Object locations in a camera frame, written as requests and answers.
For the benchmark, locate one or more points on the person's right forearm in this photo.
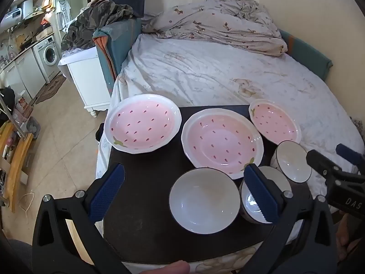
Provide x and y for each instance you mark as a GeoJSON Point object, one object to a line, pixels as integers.
{"type": "Point", "coordinates": [349, 234]}

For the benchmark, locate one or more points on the small pink strawberry plate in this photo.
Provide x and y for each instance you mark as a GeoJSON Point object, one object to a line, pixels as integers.
{"type": "Point", "coordinates": [273, 120]}

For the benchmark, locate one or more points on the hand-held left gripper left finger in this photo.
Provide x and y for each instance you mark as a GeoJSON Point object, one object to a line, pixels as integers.
{"type": "Point", "coordinates": [107, 194]}

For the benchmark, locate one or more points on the white washing machine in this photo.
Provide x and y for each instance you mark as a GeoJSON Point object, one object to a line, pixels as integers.
{"type": "Point", "coordinates": [48, 54]}

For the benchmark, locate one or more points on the large white bowl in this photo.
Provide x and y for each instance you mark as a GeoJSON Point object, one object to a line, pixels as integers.
{"type": "Point", "coordinates": [204, 202]}

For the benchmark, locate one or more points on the black clothing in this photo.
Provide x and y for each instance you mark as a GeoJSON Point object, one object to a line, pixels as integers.
{"type": "Point", "coordinates": [7, 97]}

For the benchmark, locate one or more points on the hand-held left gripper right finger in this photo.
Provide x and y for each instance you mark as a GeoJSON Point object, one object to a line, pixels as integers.
{"type": "Point", "coordinates": [261, 195]}

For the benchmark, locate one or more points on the white kitchen cabinets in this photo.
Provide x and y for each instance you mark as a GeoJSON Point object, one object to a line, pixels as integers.
{"type": "Point", "coordinates": [25, 71]}

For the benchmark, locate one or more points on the black mat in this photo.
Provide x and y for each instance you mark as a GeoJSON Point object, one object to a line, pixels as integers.
{"type": "Point", "coordinates": [142, 199]}

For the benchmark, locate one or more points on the small white bowl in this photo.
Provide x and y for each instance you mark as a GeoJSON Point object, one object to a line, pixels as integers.
{"type": "Point", "coordinates": [278, 181]}
{"type": "Point", "coordinates": [290, 162]}

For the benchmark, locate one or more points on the white water heater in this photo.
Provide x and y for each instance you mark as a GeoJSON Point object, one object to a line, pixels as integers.
{"type": "Point", "coordinates": [27, 8]}

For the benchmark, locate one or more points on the camouflage clothing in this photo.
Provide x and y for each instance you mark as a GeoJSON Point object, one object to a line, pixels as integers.
{"type": "Point", "coordinates": [91, 20]}

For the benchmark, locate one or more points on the white hanging shirt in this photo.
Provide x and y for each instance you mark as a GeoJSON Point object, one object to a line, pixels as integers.
{"type": "Point", "coordinates": [63, 10]}

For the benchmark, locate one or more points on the printed quilt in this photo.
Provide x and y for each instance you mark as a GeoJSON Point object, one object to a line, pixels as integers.
{"type": "Point", "coordinates": [222, 22]}

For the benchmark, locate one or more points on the brown rug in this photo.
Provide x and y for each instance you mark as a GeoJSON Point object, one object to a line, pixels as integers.
{"type": "Point", "coordinates": [51, 87]}

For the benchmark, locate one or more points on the person's dark trousers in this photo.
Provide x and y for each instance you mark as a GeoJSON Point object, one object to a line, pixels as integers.
{"type": "Point", "coordinates": [14, 258]}

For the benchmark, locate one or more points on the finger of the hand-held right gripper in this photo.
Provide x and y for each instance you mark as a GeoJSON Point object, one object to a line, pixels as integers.
{"type": "Point", "coordinates": [320, 161]}
{"type": "Point", "coordinates": [349, 154]}

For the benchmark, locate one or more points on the bed with printed sheet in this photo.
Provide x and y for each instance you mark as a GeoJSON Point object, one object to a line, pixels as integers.
{"type": "Point", "coordinates": [214, 71]}

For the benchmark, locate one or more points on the wooden shelf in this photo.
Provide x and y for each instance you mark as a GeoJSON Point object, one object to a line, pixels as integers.
{"type": "Point", "coordinates": [17, 159]}

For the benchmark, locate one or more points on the white bedside cabinet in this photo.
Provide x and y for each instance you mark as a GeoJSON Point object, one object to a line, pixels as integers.
{"type": "Point", "coordinates": [88, 82]}

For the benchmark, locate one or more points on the person's left hand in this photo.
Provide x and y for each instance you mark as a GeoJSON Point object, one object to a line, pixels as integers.
{"type": "Point", "coordinates": [165, 268]}

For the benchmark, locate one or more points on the teal folded blanket stack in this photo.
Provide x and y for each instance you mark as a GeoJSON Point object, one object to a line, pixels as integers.
{"type": "Point", "coordinates": [114, 42]}

